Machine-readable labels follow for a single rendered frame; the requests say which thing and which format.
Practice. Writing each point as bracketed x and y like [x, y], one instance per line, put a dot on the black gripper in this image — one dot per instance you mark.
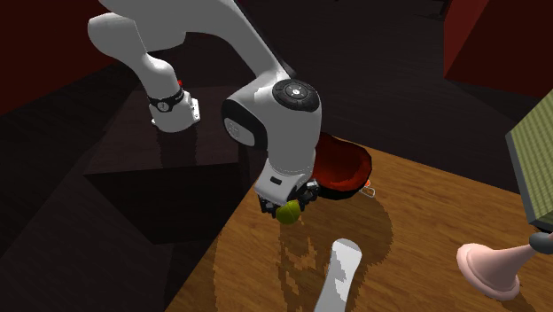
[309, 194]

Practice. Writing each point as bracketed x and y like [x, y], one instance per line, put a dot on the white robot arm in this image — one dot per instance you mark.
[285, 129]

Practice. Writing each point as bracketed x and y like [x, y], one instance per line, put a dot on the green ball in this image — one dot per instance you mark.
[288, 212]

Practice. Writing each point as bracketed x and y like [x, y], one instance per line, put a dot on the red bowl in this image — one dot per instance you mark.
[341, 166]

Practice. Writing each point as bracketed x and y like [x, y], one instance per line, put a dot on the small orange white clip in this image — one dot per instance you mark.
[368, 190]

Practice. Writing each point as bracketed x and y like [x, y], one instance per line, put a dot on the dark robot stand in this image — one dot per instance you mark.
[172, 173]

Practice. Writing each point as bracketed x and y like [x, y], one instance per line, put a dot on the olive striped box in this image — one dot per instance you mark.
[538, 164]

